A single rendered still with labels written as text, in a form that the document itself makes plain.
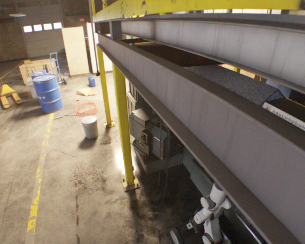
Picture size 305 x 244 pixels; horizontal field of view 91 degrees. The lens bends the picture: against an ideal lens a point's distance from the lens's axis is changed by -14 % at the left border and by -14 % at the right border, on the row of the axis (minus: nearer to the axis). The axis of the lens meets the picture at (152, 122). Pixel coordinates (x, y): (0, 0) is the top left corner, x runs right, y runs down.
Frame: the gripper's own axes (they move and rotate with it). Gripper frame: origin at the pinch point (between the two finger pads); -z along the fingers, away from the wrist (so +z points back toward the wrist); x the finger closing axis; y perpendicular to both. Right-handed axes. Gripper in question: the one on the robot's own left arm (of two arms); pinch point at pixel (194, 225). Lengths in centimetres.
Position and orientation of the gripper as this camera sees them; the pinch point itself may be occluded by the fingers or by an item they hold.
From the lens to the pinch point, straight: 165.7
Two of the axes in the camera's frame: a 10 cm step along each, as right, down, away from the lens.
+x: -4.3, -6.3, 6.5
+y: -9.0, 2.3, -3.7
